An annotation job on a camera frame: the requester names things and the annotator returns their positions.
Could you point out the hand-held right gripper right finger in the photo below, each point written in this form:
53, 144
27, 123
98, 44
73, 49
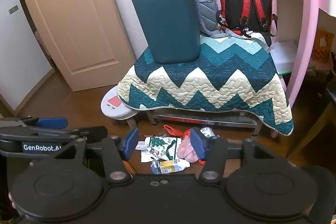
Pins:
197, 145

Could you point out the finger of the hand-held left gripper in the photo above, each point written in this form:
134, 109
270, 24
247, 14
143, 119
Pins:
52, 122
78, 130

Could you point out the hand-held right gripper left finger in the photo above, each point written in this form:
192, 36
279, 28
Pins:
131, 144

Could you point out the white grey paper bag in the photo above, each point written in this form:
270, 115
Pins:
170, 166

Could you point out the teal plastic bin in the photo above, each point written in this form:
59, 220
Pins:
168, 29

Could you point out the white crumpled paper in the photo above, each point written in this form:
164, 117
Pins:
140, 145

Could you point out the pink plastic bag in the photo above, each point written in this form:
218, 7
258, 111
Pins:
185, 151

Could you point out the white printed wrapper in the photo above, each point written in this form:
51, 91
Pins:
207, 132

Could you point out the green white printed paper bag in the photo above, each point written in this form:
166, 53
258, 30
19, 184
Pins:
160, 146

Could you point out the white round stool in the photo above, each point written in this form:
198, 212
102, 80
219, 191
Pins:
113, 106

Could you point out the teal cream zigzag quilt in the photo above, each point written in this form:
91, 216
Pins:
210, 82

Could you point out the white wardrobe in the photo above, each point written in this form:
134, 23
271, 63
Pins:
21, 56

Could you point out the beige wooden door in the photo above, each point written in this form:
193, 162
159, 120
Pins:
68, 19

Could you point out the wooden chair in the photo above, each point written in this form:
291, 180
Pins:
315, 124

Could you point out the red black backpack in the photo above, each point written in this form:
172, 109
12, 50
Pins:
244, 1

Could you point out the orange patterned box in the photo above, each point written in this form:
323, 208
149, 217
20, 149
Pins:
323, 47

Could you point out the pink chair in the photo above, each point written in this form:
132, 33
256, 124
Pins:
307, 3

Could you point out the metal bench frame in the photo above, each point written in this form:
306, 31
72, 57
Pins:
210, 123

